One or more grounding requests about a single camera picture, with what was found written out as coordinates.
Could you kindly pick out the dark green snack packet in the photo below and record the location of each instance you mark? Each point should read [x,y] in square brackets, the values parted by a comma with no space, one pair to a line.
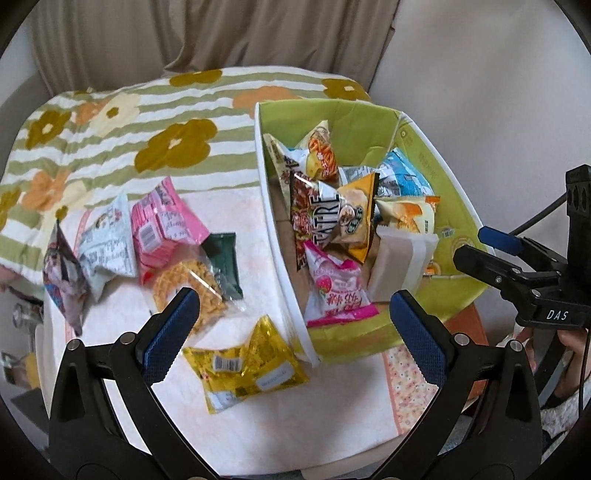
[226,263]

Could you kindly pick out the person's right hand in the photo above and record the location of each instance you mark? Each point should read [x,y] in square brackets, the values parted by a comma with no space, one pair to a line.
[575,353]

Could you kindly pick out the white beige snack packet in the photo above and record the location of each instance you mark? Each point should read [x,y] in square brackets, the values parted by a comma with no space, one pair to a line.
[397,258]

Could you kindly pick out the yellow triangular snack packet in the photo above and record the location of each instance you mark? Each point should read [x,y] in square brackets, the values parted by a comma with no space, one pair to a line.
[358,212]

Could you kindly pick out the light blue snack packet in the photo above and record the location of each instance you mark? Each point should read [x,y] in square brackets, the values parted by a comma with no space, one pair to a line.
[401,177]

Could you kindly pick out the beige curtain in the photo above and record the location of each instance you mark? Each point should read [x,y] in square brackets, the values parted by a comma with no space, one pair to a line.
[207,37]

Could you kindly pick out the cream brown snack packet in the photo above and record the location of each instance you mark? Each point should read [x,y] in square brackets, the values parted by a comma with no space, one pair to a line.
[279,159]

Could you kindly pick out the red black snack packet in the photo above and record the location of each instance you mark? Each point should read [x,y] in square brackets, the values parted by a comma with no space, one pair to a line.
[314,207]

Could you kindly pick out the clear packet of yellow snacks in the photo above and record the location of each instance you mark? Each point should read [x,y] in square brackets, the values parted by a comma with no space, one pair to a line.
[178,277]

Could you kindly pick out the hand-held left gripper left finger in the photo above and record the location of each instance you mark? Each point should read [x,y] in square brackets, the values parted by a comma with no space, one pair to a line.
[171,332]

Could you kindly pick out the white orange floral cloth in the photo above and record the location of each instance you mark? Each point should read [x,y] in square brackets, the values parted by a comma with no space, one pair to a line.
[277,424]

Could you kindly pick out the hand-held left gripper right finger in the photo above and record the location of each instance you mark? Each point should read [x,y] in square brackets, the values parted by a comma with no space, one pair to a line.
[418,341]

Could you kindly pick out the green fabric storage bin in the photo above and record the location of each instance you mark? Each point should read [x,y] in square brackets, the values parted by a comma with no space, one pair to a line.
[443,207]

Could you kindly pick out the pink strawberry snack packet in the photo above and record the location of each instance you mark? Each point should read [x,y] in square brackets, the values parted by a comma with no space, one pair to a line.
[334,286]

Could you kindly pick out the orange sticks snack packet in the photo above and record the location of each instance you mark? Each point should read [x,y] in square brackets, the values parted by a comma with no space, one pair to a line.
[321,147]

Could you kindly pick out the white patterned garment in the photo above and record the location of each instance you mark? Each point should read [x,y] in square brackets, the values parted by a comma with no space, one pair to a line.
[565,415]

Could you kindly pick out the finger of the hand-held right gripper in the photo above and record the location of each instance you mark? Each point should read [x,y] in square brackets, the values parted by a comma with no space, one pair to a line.
[501,240]
[489,267]

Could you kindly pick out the yellow orange snack packet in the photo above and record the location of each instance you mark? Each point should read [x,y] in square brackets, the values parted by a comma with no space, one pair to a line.
[406,213]

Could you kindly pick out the green striped floral blanket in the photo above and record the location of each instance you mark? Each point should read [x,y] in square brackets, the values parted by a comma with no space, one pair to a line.
[138,138]

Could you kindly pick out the white grey snack packet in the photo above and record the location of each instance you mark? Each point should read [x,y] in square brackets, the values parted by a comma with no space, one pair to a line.
[106,249]

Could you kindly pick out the gold yellow snack packet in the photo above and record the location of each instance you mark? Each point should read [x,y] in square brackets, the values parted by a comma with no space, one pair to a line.
[249,369]

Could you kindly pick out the purple illustrated snack packet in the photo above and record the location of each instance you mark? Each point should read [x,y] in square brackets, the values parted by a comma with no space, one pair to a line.
[62,277]

